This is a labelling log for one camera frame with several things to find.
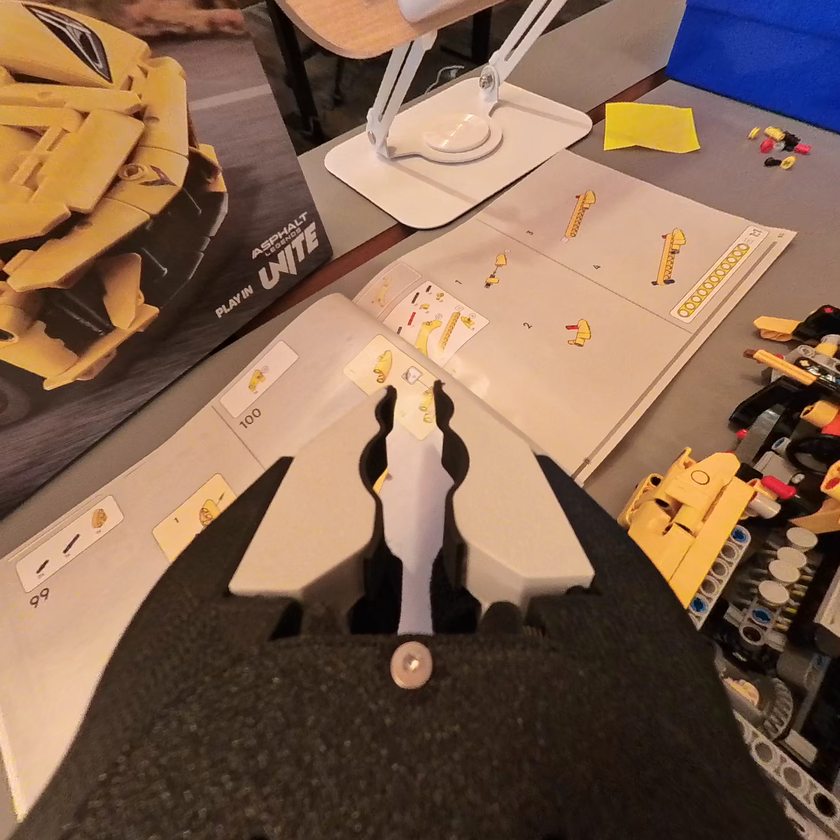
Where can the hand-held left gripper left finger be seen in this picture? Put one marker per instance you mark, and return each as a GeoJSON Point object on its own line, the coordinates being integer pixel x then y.
{"type": "Point", "coordinates": [302, 525]}

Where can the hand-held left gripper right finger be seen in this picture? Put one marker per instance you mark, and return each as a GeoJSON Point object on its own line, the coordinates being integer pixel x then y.
{"type": "Point", "coordinates": [525, 518]}

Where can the yellow black toy car model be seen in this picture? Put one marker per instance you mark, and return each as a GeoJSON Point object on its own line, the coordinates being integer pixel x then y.
{"type": "Point", "coordinates": [689, 499]}

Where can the grey desk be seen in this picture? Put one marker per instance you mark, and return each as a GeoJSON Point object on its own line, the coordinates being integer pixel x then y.
{"type": "Point", "coordinates": [722, 184]}

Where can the open instruction booklet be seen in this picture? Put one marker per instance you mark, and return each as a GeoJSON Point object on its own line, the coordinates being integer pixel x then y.
{"type": "Point", "coordinates": [590, 295]}

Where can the wooden document stand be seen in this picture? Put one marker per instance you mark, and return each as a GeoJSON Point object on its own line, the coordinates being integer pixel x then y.
{"type": "Point", "coordinates": [459, 170]}

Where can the toy car box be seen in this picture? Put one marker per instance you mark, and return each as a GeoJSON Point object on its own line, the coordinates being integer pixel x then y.
{"type": "Point", "coordinates": [131, 197]}

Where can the yellow paper note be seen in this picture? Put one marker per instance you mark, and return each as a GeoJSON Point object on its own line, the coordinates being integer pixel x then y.
{"type": "Point", "coordinates": [649, 128]}

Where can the pile of small brick pins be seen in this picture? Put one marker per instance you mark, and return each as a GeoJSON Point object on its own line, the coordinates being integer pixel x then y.
{"type": "Point", "coordinates": [774, 133]}

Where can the blue plastic bin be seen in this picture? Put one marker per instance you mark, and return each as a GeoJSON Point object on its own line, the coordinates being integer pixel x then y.
{"type": "Point", "coordinates": [754, 52]}

